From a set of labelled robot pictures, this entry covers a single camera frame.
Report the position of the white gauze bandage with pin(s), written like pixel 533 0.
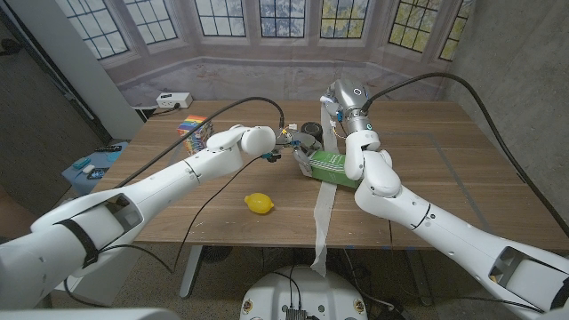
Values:
pixel 324 209

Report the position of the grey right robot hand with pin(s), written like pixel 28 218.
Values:
pixel 351 98

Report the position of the yellow lemon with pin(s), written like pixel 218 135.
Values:
pixel 258 203

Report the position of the black remote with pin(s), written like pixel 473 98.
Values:
pixel 108 148

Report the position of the white pillar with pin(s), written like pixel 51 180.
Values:
pixel 75 58

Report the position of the rainbow striped box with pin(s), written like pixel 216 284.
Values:
pixel 195 133

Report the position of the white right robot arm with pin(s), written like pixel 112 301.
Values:
pixel 400 200

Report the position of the small blue box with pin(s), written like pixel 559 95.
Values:
pixel 81 163

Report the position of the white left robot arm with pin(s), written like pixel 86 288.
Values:
pixel 178 173

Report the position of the metal table leg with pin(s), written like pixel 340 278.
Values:
pixel 419 280
pixel 190 271

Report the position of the black cup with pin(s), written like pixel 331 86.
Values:
pixel 313 129

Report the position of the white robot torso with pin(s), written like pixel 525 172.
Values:
pixel 302 293

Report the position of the white power strip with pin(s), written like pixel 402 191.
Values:
pixel 174 100

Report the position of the white cabinet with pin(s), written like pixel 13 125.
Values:
pixel 115 275

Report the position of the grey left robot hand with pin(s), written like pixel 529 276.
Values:
pixel 302 141

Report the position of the small white object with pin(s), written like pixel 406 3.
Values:
pixel 88 169

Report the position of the printed window backdrop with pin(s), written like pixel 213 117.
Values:
pixel 249 75

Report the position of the green cardboard box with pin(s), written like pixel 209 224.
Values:
pixel 329 166

